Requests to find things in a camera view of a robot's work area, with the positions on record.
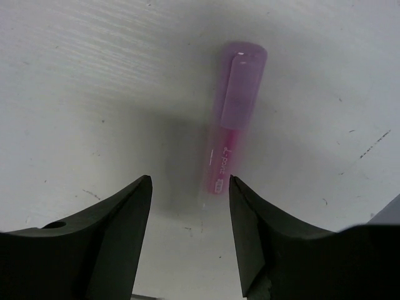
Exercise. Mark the pastel purple highlighter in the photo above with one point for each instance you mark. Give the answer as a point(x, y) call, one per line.
point(239, 79)

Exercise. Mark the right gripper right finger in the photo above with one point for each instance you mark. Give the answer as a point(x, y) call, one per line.
point(282, 257)

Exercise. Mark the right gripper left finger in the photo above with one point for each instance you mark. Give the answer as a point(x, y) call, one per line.
point(92, 254)

